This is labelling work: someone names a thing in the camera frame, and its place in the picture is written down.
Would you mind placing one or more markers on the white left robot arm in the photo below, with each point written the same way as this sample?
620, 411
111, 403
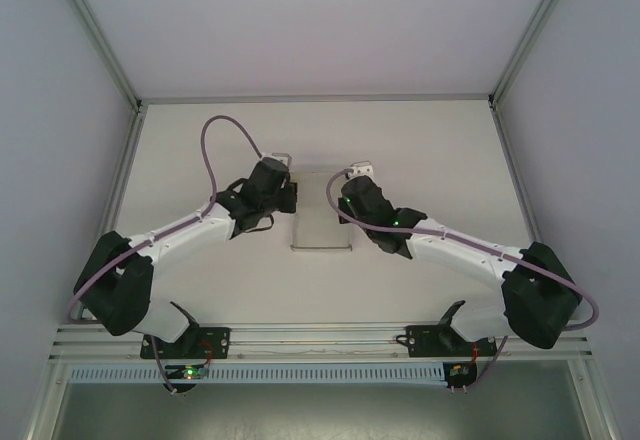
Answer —
185, 232

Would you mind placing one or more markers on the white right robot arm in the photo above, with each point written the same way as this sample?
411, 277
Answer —
465, 260

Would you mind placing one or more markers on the right small circuit board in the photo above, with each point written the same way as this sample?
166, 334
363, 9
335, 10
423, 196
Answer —
457, 371

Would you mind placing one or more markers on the left circuit board green light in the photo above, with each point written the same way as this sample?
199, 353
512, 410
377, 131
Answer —
190, 372

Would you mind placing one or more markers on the aluminium table rear rail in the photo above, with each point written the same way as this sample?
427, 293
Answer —
315, 98

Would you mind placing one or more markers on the aluminium mounting rail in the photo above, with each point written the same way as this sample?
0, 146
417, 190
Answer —
315, 342

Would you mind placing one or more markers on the aluminium table side rail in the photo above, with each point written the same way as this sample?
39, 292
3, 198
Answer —
517, 185
122, 170

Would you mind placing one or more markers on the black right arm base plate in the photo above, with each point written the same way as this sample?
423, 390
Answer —
425, 342

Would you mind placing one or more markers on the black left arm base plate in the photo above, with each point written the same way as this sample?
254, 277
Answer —
217, 342

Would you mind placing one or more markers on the aluminium frame post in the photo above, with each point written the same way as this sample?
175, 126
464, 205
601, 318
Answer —
532, 35
100, 35

